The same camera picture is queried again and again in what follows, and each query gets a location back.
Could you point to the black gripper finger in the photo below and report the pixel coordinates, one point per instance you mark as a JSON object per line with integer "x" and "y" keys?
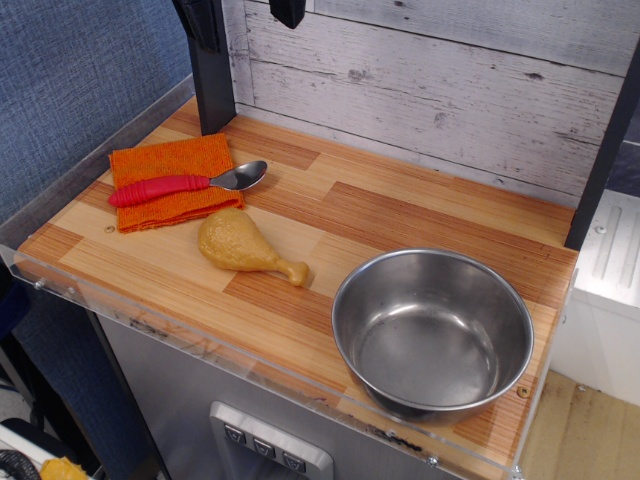
{"x": 288, "y": 12}
{"x": 199, "y": 22}

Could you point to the brown toy chicken drumstick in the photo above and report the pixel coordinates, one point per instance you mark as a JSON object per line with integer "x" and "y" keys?
{"x": 231, "y": 240}

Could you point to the silver metal bowl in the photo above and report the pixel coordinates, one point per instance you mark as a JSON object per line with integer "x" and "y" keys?
{"x": 432, "y": 335}

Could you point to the orange folded cloth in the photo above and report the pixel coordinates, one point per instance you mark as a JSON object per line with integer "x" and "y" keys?
{"x": 204, "y": 156}

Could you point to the silver toy fridge panel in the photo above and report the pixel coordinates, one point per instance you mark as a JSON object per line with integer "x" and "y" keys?
{"x": 211, "y": 420}

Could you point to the white ribbed box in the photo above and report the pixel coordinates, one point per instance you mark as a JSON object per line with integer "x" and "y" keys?
{"x": 597, "y": 343}

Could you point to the yellow object at corner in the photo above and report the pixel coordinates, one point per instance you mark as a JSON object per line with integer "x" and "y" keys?
{"x": 62, "y": 469}

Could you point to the black left vertical post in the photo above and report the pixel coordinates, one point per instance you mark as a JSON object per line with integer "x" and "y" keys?
{"x": 212, "y": 81}

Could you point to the red handled metal spoon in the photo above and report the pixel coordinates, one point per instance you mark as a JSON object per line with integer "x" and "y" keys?
{"x": 239, "y": 178}

